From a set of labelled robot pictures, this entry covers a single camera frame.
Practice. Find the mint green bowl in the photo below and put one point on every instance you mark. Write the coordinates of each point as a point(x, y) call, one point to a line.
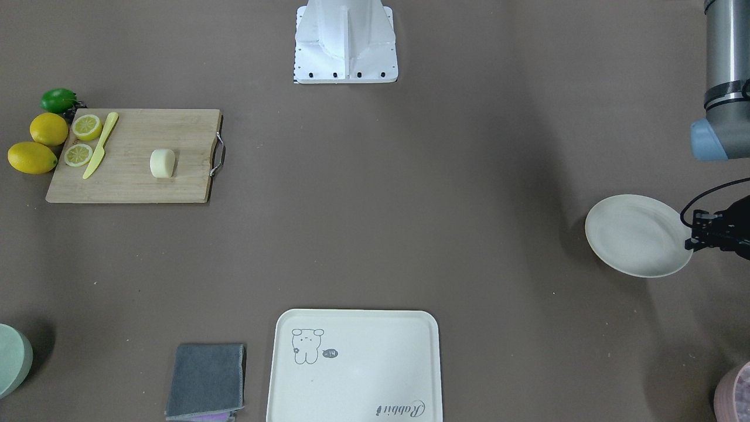
point(16, 358)

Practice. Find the whole lemon near lime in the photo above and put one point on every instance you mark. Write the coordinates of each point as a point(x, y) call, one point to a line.
point(49, 129)

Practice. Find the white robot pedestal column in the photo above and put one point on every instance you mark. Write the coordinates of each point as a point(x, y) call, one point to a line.
point(345, 42)

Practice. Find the yellow plastic knife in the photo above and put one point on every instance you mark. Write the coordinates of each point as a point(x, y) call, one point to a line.
point(99, 151)

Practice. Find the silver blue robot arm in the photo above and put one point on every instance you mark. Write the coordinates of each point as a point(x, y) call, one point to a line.
point(724, 131)

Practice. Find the bamboo cutting board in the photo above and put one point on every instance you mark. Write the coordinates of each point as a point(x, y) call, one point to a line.
point(124, 175)

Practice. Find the pink bowl with ice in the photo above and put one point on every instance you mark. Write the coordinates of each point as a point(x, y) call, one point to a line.
point(731, 397)

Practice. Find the cream rabbit tray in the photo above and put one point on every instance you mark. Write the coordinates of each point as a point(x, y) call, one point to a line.
point(355, 365)

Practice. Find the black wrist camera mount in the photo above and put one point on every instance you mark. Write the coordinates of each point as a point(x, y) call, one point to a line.
point(710, 231)

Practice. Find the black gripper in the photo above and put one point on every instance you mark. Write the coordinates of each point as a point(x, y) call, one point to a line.
point(737, 230)

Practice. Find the whole lemon outer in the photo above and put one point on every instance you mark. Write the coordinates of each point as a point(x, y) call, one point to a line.
point(32, 158)

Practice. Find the lemon half near knife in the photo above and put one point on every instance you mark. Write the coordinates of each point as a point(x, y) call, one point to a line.
point(87, 127)

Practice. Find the lemon half outer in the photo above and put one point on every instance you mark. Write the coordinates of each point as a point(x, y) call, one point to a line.
point(77, 155)

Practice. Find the green lime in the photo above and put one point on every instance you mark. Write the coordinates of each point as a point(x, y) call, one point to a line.
point(58, 100)

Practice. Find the cream round plate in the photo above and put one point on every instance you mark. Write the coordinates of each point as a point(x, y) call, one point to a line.
point(638, 236)

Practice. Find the grey folded cloth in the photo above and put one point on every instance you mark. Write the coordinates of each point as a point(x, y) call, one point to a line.
point(207, 382)

